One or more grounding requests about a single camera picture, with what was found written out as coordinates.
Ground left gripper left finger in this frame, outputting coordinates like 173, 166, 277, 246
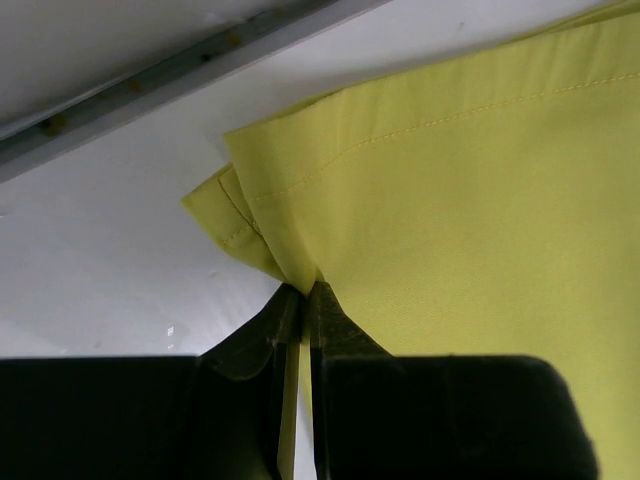
1, 285, 300, 479

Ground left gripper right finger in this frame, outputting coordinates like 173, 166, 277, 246
307, 282, 599, 479

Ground yellow trousers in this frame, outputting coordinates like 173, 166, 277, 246
183, 1, 639, 479

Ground left aluminium side rail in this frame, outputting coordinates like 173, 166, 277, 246
1, 0, 381, 182

